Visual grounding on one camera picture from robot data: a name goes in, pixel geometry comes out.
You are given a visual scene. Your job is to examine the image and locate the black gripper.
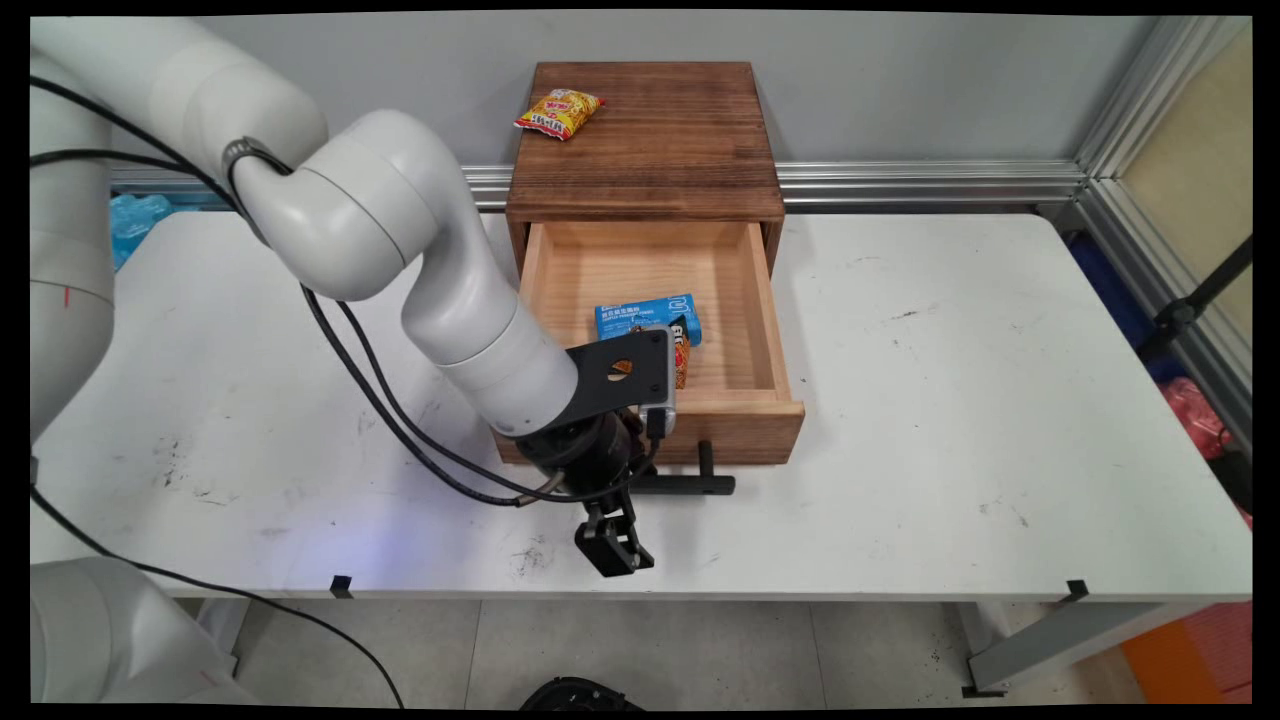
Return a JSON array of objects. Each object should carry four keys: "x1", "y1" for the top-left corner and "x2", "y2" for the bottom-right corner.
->
[{"x1": 518, "y1": 408, "x2": 663, "y2": 580}]

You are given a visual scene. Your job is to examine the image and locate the wooden drawer with black handle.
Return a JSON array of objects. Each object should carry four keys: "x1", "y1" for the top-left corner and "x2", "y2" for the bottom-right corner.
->
[{"x1": 494, "y1": 220, "x2": 807, "y2": 499}]

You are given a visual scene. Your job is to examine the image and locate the black round object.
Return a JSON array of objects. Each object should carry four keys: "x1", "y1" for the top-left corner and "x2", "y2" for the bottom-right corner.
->
[{"x1": 519, "y1": 677, "x2": 647, "y2": 711}]

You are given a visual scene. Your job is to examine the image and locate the red snack packet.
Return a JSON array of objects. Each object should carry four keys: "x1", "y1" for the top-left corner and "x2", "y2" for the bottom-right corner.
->
[{"x1": 667, "y1": 315, "x2": 694, "y2": 391}]

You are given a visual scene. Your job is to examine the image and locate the blue snack packet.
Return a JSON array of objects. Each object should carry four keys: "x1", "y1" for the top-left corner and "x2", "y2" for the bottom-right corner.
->
[{"x1": 594, "y1": 293, "x2": 704, "y2": 348}]

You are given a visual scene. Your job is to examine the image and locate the white table leg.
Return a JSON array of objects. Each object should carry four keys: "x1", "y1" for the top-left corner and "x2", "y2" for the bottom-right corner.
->
[{"x1": 193, "y1": 598, "x2": 252, "y2": 681}]

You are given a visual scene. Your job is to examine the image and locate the yellow snack packet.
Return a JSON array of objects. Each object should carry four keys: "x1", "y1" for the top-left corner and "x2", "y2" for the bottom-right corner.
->
[{"x1": 514, "y1": 88, "x2": 607, "y2": 142}]

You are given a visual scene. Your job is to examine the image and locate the grey table leg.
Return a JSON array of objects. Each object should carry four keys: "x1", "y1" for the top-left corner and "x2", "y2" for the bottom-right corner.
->
[{"x1": 962, "y1": 600, "x2": 1217, "y2": 698}]

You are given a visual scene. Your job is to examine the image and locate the blue bin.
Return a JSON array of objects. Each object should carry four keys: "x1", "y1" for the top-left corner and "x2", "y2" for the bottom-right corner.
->
[{"x1": 1064, "y1": 235, "x2": 1187, "y2": 387}]

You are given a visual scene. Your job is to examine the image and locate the orange box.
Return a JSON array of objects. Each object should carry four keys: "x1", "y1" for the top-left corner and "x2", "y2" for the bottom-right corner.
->
[{"x1": 1119, "y1": 601, "x2": 1253, "y2": 705}]

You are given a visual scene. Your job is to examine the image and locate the blue bubble wrap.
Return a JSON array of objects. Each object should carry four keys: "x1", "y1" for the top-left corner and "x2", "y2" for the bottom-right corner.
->
[{"x1": 109, "y1": 192, "x2": 177, "y2": 272}]

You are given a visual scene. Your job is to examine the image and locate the red plastic bag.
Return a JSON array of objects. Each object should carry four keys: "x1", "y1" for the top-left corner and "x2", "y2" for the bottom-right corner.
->
[{"x1": 1160, "y1": 377, "x2": 1237, "y2": 462}]

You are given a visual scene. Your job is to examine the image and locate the black tripod leg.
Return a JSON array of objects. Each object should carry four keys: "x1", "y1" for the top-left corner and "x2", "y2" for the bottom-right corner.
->
[{"x1": 1140, "y1": 236, "x2": 1253, "y2": 363}]

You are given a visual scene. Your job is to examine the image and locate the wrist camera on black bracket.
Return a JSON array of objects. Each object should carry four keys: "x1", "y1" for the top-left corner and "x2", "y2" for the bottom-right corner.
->
[{"x1": 564, "y1": 324, "x2": 680, "y2": 441}]

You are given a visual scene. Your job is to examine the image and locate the black floor cable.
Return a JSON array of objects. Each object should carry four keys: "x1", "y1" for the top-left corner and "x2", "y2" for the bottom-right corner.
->
[{"x1": 30, "y1": 486, "x2": 407, "y2": 709}]

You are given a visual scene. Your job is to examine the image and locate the horizontal aluminium rail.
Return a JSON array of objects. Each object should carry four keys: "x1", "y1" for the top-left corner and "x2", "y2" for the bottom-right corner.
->
[{"x1": 108, "y1": 160, "x2": 1088, "y2": 212}]

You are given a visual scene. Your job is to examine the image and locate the black strap on arm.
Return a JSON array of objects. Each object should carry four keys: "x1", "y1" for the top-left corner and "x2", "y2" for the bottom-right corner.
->
[{"x1": 220, "y1": 136, "x2": 293, "y2": 249}]

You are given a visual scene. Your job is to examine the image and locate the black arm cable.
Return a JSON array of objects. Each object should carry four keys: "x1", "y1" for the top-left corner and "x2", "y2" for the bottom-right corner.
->
[
  {"x1": 30, "y1": 148, "x2": 563, "y2": 501},
  {"x1": 30, "y1": 76, "x2": 563, "y2": 508}
]

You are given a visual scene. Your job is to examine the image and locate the aluminium corner frame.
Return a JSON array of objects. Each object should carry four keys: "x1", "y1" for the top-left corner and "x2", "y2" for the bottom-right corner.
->
[{"x1": 1073, "y1": 15, "x2": 1253, "y2": 446}]

